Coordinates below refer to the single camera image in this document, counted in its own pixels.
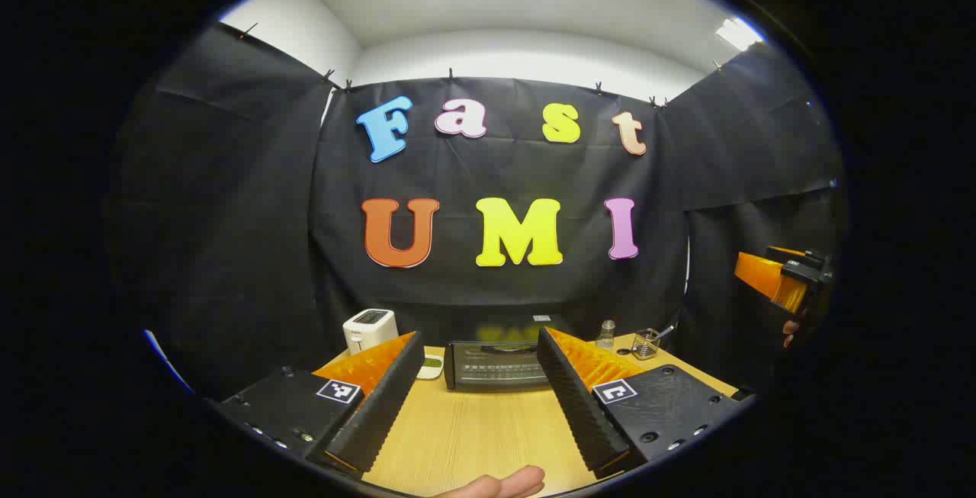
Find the small ceiling light panel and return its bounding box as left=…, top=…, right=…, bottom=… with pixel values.
left=715, top=17, right=766, bottom=53

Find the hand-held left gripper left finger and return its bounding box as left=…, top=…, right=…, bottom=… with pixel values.
left=217, top=330, right=426, bottom=474

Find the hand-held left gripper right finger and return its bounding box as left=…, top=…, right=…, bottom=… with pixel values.
left=537, top=326, right=753, bottom=477

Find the black backdrop cloth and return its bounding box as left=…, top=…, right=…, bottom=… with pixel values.
left=107, top=21, right=847, bottom=400

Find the metal wire utensil holder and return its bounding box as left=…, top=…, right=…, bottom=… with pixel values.
left=631, top=325, right=676, bottom=361

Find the white toaster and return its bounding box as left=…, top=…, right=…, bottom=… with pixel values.
left=342, top=309, right=399, bottom=356

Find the black electric oven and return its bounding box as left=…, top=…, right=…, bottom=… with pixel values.
left=444, top=313, right=580, bottom=393

